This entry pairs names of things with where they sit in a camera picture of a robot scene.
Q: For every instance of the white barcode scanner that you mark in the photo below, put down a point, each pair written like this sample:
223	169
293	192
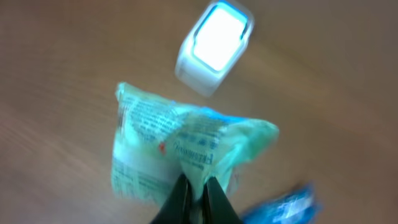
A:
213	46

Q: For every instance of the blue snack packet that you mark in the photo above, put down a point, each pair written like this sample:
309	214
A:
299	206

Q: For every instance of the light teal snack packet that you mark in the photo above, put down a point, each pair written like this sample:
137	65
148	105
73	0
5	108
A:
158	139

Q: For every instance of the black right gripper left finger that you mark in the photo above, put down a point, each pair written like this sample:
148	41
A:
176	209

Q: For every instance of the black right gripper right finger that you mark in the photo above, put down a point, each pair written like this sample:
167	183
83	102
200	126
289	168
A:
216	206

